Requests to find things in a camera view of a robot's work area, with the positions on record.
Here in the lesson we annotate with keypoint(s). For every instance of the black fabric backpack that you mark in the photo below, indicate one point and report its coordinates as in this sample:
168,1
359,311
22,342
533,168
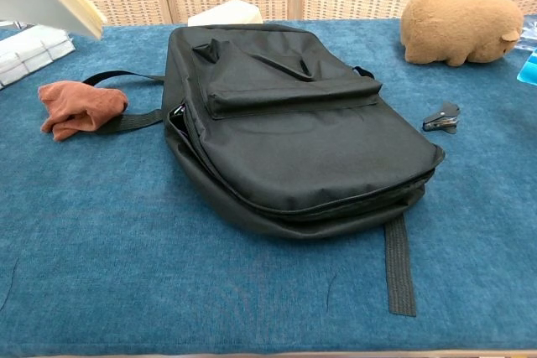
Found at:
302,144

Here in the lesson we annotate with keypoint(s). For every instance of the beige takeout food box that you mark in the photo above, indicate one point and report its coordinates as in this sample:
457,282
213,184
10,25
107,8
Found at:
226,12

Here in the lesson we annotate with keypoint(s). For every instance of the small black staple remover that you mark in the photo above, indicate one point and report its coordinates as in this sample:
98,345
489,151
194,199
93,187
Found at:
440,119

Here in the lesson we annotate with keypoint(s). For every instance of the blue carpet table cover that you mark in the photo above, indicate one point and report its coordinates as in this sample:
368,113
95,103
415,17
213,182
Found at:
126,270

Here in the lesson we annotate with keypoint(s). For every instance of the rust brown cloth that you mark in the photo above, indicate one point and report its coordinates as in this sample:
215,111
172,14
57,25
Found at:
79,108

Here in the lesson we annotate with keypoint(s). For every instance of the brown plush animal toy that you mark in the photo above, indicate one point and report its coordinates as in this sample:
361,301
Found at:
457,22

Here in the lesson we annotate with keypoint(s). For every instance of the white tissue multipack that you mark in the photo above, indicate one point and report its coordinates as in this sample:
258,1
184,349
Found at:
29,54

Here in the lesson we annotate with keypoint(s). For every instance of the blue plastic wrap box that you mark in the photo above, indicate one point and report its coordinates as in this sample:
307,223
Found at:
529,66

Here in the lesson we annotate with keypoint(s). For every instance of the clear plastic water bottle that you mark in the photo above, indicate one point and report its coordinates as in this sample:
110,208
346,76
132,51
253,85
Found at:
530,31

